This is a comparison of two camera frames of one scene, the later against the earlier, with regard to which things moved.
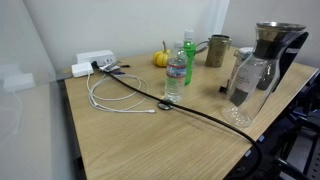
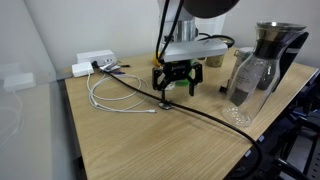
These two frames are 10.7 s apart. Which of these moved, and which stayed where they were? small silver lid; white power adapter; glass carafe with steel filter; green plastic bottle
Moved: green plastic bottle
Stayed: white power adapter; small silver lid; glass carafe with steel filter
